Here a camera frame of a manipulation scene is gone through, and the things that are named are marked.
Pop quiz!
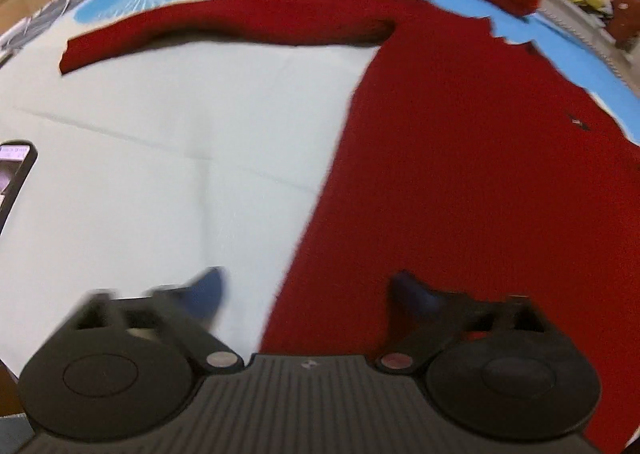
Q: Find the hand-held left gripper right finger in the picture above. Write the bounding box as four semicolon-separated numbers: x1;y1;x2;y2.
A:
375;270;557;376

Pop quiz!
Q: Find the red knit sweater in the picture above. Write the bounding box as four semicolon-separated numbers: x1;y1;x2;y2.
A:
59;0;640;454

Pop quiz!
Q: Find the black smartphone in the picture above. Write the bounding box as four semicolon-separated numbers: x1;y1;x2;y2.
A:
0;139;40;235

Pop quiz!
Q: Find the blue white printed mat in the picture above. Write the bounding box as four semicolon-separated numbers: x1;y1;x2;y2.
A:
0;0;640;375

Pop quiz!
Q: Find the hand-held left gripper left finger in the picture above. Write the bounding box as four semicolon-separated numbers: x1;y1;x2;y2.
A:
64;267;245;376

